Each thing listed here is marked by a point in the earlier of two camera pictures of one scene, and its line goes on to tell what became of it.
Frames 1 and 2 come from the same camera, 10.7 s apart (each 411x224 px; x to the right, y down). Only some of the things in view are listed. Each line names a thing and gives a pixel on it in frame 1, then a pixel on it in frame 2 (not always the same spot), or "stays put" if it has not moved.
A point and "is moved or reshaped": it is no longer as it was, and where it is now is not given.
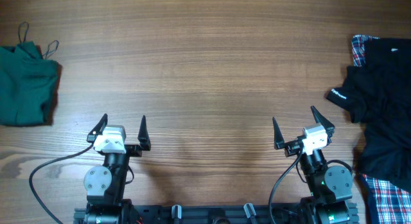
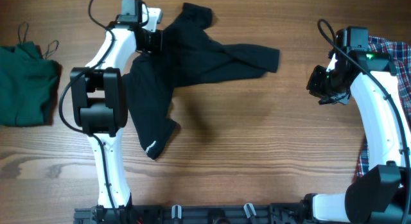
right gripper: (291, 148) -> (314, 88)
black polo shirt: (377, 97) is moved or reshaped
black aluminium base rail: (219, 214) stays put
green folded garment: (26, 79) stays put
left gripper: (134, 150) -> (160, 44)
